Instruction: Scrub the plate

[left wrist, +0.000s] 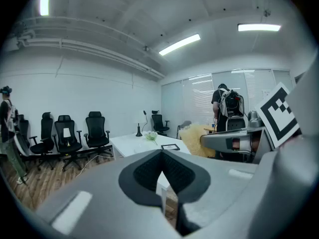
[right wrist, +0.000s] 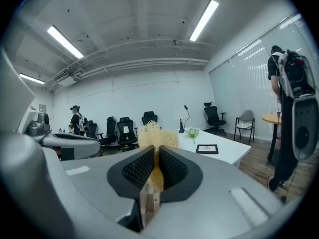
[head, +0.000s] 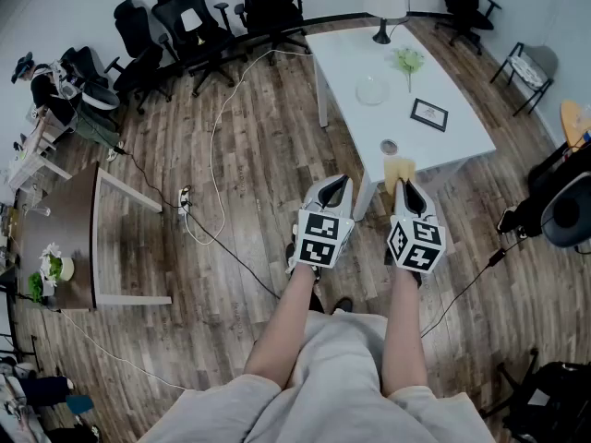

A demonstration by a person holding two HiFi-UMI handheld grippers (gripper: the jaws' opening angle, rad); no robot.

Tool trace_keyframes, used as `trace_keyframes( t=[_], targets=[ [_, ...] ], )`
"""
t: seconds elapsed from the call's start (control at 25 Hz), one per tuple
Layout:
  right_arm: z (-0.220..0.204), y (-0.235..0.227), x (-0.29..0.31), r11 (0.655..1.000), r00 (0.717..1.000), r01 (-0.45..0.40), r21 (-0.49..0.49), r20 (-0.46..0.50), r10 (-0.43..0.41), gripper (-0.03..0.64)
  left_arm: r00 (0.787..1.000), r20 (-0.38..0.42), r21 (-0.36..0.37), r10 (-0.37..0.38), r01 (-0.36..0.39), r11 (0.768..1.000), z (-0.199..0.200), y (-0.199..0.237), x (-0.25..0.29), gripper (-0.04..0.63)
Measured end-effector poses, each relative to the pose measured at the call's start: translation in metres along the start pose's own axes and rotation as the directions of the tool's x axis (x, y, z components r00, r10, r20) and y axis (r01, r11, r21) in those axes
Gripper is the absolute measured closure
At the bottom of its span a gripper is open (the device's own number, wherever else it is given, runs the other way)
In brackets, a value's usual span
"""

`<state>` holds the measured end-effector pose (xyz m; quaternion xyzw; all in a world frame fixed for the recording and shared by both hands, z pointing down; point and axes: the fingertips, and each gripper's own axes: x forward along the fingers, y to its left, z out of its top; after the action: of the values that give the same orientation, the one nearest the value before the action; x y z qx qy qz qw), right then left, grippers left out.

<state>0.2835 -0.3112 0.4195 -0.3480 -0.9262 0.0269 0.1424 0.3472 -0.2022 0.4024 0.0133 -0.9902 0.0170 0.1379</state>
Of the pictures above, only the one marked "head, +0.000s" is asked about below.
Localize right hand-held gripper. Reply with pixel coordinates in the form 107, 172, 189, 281
385, 178, 449, 275

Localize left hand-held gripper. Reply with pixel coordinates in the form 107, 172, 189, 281
293, 174, 356, 268

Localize yellow sponge cloth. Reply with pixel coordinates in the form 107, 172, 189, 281
383, 157, 416, 193

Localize clear glass plate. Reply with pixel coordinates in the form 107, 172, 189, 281
355, 75, 390, 106

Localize person's left forearm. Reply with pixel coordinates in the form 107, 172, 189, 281
243, 260, 320, 391

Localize person's right forearm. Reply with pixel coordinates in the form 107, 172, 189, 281
380, 268, 428, 396

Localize white green artificial flowers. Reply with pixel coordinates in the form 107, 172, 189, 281
391, 46, 426, 94

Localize grey rimmed black panel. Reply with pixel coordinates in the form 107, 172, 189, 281
540, 172, 591, 249

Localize folding chair with patterned cushion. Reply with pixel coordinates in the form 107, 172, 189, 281
489, 42, 559, 117

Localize yellow round table black base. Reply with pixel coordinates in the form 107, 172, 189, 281
560, 99, 591, 152

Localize person's beige shirt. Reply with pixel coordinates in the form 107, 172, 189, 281
138, 309, 498, 443

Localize white shade table lamp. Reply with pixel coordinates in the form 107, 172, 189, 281
363, 0, 412, 45

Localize black office chair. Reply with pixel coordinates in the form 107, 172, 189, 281
151, 0, 248, 99
479, 348, 591, 443
230, 0, 315, 66
104, 0, 175, 114
433, 0, 502, 57

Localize small white lamp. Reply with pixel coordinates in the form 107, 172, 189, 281
179, 9, 207, 48

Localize grey shell office chair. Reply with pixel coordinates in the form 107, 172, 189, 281
59, 46, 122, 110

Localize brown table with white legs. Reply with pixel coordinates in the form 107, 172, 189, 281
18, 162, 173, 311

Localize small white desk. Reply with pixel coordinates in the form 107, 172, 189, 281
6, 152, 73, 193

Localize small green plant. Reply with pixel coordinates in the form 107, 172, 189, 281
27, 271, 46, 305

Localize pile of bags and clothes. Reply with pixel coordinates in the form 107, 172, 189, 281
0, 357, 102, 443

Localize black picture frame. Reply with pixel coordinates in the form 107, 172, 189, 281
409, 97, 450, 133

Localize black cable with adapter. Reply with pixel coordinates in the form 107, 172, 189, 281
419, 235, 527, 340

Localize long black floor cable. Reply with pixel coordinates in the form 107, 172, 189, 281
117, 145, 283, 300

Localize long white cable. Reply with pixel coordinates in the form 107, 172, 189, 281
184, 48, 315, 247
59, 309, 188, 391

